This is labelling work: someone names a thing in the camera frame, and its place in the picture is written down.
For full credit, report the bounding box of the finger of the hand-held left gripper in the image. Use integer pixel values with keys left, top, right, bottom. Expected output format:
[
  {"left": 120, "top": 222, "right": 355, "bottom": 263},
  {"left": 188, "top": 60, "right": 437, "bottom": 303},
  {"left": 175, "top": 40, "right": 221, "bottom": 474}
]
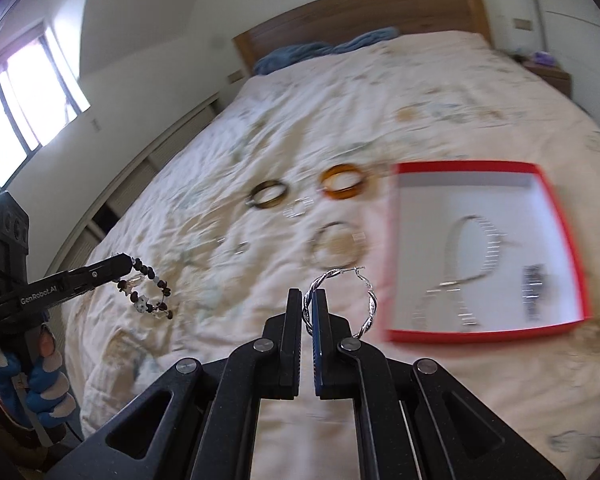
[{"left": 62, "top": 254, "right": 134, "bottom": 297}]

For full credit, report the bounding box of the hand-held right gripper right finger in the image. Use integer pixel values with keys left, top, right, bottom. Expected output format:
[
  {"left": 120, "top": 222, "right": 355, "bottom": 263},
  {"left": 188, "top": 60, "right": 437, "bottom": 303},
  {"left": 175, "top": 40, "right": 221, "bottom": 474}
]
[{"left": 312, "top": 290, "right": 566, "bottom": 480}]

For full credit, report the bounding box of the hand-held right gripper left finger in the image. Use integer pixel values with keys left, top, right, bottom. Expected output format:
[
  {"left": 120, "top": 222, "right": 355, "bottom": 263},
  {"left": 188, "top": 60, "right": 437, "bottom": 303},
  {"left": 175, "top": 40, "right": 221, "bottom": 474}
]
[{"left": 45, "top": 288, "right": 303, "bottom": 480}]

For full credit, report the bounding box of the dark and white beaded bracelet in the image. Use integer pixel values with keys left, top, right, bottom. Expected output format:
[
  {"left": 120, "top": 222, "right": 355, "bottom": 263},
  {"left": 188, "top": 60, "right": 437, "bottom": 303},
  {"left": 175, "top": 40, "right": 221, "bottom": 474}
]
[{"left": 116, "top": 256, "right": 175, "bottom": 321}]

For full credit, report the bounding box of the silver twisted hoop earring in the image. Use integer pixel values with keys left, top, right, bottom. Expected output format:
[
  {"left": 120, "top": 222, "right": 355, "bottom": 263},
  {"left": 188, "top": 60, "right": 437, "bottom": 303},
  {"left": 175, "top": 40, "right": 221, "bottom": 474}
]
[{"left": 302, "top": 266, "right": 378, "bottom": 339}]

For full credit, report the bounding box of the dark brown bangle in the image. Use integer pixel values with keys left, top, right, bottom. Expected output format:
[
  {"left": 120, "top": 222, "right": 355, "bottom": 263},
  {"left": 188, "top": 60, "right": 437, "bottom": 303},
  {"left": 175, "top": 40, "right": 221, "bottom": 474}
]
[{"left": 247, "top": 178, "right": 291, "bottom": 210}]

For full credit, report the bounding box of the amber resin bangle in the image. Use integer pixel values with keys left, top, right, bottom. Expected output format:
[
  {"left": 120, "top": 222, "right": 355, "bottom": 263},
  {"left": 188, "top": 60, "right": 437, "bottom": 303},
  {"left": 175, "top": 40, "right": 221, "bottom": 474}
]
[{"left": 319, "top": 162, "right": 381, "bottom": 202}]

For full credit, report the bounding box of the red box with white inside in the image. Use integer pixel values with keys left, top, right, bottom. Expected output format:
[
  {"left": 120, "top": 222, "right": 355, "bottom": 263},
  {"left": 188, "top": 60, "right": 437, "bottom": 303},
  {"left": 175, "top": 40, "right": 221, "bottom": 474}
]
[{"left": 384, "top": 160, "right": 593, "bottom": 345}]

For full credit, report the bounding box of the person's left hand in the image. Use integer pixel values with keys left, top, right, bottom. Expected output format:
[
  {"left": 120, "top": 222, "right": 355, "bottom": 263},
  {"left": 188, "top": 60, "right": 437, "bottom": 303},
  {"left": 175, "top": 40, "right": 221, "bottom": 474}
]
[{"left": 0, "top": 324, "right": 76, "bottom": 427}]

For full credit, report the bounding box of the window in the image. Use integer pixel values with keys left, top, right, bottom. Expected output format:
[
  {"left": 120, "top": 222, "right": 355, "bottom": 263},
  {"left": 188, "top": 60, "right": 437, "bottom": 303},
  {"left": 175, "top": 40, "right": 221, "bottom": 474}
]
[{"left": 0, "top": 20, "right": 91, "bottom": 201}]

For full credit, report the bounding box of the floral bed sheet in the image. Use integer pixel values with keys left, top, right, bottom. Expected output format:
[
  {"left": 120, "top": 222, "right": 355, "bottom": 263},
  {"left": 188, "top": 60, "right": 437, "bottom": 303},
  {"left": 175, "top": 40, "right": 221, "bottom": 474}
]
[{"left": 60, "top": 30, "right": 600, "bottom": 480}]

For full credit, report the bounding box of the blue blanket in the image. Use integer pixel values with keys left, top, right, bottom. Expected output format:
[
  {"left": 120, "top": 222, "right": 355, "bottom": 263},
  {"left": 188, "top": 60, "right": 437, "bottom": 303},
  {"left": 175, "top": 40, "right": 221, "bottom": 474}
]
[{"left": 252, "top": 26, "right": 400, "bottom": 77}]

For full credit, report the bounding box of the wooden headboard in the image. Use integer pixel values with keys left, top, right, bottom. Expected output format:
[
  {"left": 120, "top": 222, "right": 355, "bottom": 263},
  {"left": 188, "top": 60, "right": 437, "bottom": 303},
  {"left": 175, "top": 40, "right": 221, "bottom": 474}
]
[{"left": 231, "top": 0, "right": 493, "bottom": 78}]

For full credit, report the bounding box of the wooden nightstand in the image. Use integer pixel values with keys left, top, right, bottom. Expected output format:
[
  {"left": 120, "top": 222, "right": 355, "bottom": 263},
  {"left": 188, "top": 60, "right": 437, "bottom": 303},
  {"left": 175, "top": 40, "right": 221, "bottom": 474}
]
[{"left": 522, "top": 57, "right": 573, "bottom": 96}]

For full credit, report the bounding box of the white wardrobe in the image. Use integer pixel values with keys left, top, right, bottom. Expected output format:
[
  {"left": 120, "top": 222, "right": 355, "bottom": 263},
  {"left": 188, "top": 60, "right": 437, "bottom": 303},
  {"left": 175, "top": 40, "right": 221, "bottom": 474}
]
[{"left": 525, "top": 0, "right": 600, "bottom": 61}]

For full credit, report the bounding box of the low white wall cabinet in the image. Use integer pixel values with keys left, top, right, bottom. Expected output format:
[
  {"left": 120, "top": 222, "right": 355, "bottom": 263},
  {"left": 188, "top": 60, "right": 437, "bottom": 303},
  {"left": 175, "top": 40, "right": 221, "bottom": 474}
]
[{"left": 45, "top": 92, "right": 221, "bottom": 281}]

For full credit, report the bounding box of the small clear ring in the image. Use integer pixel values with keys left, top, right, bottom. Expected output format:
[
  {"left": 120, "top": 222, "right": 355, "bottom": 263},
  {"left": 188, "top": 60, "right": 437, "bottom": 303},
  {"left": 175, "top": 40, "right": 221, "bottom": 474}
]
[{"left": 282, "top": 196, "right": 316, "bottom": 220}]

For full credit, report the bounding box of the silver link bracelet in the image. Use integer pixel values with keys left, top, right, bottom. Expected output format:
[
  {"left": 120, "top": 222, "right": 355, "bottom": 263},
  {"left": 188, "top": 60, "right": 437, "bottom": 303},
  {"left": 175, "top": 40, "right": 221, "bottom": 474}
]
[{"left": 412, "top": 215, "right": 511, "bottom": 333}]

